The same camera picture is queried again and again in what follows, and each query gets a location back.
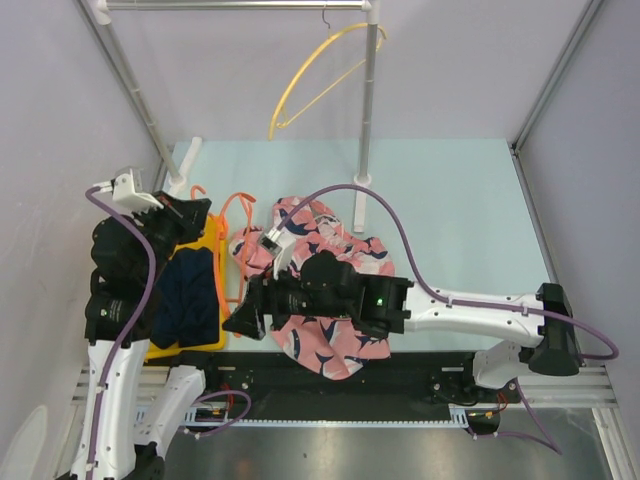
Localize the pink patterned shorts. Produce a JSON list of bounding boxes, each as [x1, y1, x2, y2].
[[228, 200, 395, 381]]

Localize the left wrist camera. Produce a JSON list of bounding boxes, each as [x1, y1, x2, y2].
[[94, 167, 163, 213]]

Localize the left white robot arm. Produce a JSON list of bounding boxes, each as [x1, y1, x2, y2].
[[64, 190, 221, 479]]

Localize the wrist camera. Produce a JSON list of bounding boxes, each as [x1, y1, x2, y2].
[[94, 167, 163, 213], [258, 228, 296, 280]]

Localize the orange hanger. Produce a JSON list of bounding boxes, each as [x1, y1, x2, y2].
[[207, 192, 256, 326]]

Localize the metal clothes rack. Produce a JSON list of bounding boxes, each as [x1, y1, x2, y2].
[[94, 0, 384, 234]]

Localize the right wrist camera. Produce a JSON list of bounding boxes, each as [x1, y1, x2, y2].
[[258, 228, 296, 280]]

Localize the cream yellow hanger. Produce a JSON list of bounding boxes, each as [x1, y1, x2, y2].
[[267, 1, 388, 141]]

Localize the yellow plastic bin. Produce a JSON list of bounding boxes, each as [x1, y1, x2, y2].
[[145, 215, 226, 363]]

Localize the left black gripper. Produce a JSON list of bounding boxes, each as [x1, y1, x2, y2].
[[134, 188, 212, 281]]

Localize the navy blue shorts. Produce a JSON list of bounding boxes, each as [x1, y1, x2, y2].
[[151, 248, 220, 349]]

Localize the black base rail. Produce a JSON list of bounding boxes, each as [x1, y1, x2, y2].
[[171, 351, 520, 424]]

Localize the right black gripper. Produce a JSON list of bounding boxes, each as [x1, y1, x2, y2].
[[222, 258, 351, 341]]

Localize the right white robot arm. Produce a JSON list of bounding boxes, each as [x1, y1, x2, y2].
[[223, 251, 581, 401]]

